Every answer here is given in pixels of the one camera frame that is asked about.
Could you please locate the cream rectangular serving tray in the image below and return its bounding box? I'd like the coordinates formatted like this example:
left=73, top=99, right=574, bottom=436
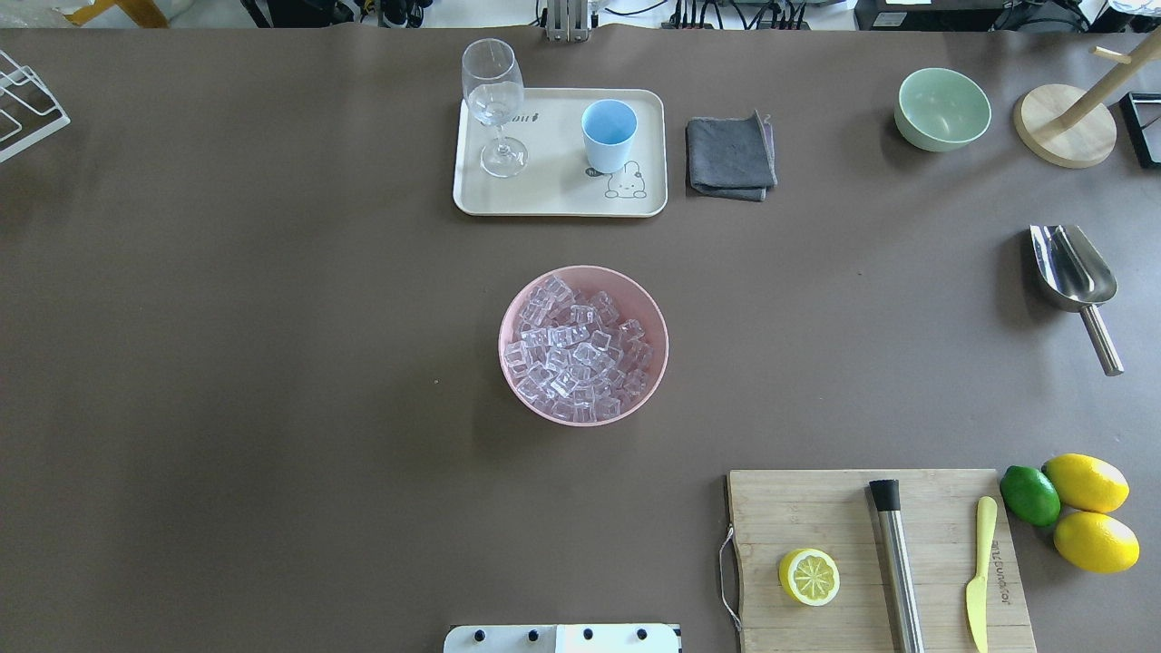
left=453, top=88, right=668, bottom=218

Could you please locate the light blue plastic cup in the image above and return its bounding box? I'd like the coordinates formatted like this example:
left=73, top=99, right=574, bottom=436
left=581, top=99, right=639, bottom=174

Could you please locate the steel muddler black tip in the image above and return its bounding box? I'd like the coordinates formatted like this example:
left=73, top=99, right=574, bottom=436
left=868, top=479, right=926, bottom=652

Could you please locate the black picture frame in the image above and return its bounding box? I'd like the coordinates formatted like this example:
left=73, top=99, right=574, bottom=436
left=1118, top=93, right=1160, bottom=171

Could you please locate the halved lemon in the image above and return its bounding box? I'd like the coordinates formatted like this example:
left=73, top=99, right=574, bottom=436
left=778, top=547, right=841, bottom=607

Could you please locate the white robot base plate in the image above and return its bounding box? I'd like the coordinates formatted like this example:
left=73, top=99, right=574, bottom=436
left=444, top=620, right=683, bottom=652

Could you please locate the upper whole yellow lemon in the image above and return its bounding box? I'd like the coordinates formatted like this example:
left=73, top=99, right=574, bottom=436
left=1041, top=452, right=1128, bottom=514

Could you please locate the stainless steel ice scoop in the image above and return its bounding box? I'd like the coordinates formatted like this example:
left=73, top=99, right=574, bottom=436
left=1029, top=227, right=1125, bottom=376

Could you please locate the mint green ceramic bowl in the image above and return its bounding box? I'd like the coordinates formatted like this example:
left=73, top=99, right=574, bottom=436
left=894, top=69, right=991, bottom=152

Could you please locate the whole yellow lemon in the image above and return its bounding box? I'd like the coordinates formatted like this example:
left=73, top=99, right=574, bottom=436
left=1053, top=512, right=1140, bottom=574
left=1041, top=452, right=1128, bottom=514

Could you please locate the lower whole yellow lemon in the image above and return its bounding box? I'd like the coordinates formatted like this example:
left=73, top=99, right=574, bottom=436
left=1053, top=512, right=1140, bottom=574

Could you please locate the green lime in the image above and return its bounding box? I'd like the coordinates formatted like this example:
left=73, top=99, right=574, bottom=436
left=1000, top=464, right=1062, bottom=528

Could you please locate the white wire cup rack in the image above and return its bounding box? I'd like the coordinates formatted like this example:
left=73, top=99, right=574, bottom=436
left=1, top=51, right=71, bottom=162

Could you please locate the yellow plastic knife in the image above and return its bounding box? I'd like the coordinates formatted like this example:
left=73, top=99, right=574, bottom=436
left=965, top=496, right=998, bottom=652

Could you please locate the clear ice cubes pile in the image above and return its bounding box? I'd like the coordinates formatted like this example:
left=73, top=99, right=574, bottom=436
left=504, top=277, right=655, bottom=424

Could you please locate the bamboo cutting board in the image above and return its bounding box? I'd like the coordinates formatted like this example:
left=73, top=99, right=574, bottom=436
left=728, top=471, right=1000, bottom=652

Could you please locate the wooden mug tree stand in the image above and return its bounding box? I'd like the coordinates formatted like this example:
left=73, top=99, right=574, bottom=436
left=1012, top=33, right=1160, bottom=168

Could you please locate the clear wine glass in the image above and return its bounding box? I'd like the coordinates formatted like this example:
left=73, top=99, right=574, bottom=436
left=462, top=38, right=528, bottom=178

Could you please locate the pink bowl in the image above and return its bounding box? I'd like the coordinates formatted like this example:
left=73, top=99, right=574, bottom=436
left=498, top=265, right=670, bottom=426

